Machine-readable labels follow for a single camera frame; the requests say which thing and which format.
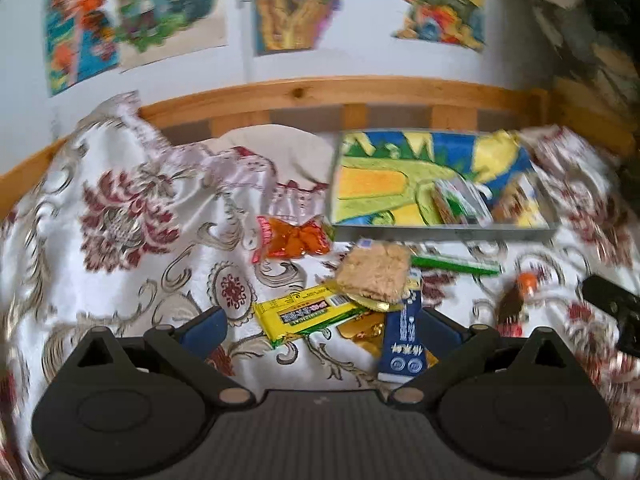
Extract blue orange wall poster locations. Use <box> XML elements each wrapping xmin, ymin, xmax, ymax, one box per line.
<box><xmin>44</xmin><ymin>0</ymin><xmax>122</xmax><ymax>99</ymax></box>

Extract green white snack packet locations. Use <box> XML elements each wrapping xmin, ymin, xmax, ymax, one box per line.
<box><xmin>431</xmin><ymin>177</ymin><xmax>494</xmax><ymax>226</ymax></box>

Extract clear rice crisp cake packet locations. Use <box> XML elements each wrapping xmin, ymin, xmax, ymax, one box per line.
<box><xmin>334</xmin><ymin>241</ymin><xmax>413</xmax><ymax>307</ymax></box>

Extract wooden bed rail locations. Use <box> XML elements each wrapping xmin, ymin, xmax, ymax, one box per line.
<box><xmin>0</xmin><ymin>76</ymin><xmax>640</xmax><ymax>196</ymax></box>

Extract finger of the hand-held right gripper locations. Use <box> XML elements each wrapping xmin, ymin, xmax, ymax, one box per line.
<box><xmin>581</xmin><ymin>274</ymin><xmax>640</xmax><ymax>356</ymax></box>

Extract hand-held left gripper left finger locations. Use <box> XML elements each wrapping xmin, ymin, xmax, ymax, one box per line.
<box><xmin>65</xmin><ymin>305</ymin><xmax>254</xmax><ymax>408</ymax></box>

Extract yellow green snack packet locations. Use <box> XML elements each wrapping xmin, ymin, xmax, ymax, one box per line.
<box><xmin>254</xmin><ymin>282</ymin><xmax>373</xmax><ymax>350</ymax></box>

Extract green multicolour wall poster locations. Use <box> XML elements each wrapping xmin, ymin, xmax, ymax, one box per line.
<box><xmin>377</xmin><ymin>0</ymin><xmax>489</xmax><ymax>52</ymax></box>

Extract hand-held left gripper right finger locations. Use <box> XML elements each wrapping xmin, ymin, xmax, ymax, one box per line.
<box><xmin>387</xmin><ymin>307</ymin><xmax>583</xmax><ymax>408</ymax></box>

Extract floral printed blanket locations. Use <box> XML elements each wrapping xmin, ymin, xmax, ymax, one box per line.
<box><xmin>0</xmin><ymin>91</ymin><xmax>640</xmax><ymax>480</ymax></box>

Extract green stick snack packet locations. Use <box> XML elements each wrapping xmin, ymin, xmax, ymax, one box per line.
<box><xmin>410</xmin><ymin>254</ymin><xmax>502</xmax><ymax>277</ymax></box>

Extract white pillow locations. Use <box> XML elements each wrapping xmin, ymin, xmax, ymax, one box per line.
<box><xmin>207</xmin><ymin>124</ymin><xmax>336</xmax><ymax>196</ymax></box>

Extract orange yellow snack packet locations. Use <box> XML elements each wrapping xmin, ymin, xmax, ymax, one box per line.
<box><xmin>492</xmin><ymin>170</ymin><xmax>549</xmax><ymax>227</ymax></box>

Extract green figure wall poster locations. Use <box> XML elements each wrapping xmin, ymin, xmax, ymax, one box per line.
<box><xmin>114</xmin><ymin>0</ymin><xmax>229</xmax><ymax>72</ymax></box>

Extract dark patterned curtain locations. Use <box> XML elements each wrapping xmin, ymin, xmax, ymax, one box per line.
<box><xmin>515</xmin><ymin>0</ymin><xmax>640</xmax><ymax>111</ymax></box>

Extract yellow brown wall poster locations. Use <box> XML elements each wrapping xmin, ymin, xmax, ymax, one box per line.
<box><xmin>252</xmin><ymin>0</ymin><xmax>352</xmax><ymax>57</ymax></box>

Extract blue snack box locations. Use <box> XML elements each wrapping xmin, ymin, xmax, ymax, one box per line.
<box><xmin>376</xmin><ymin>269</ymin><xmax>432</xmax><ymax>384</ymax></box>

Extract gold foil snack packet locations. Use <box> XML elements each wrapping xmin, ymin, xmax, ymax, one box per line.
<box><xmin>345</xmin><ymin>294</ymin><xmax>407</xmax><ymax>314</ymax></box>
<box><xmin>337</xmin><ymin>310</ymin><xmax>388</xmax><ymax>357</ymax></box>

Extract metal tray with colourful lining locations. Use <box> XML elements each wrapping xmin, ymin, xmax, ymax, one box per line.
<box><xmin>326</xmin><ymin>129</ymin><xmax>562</xmax><ymax>245</ymax></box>

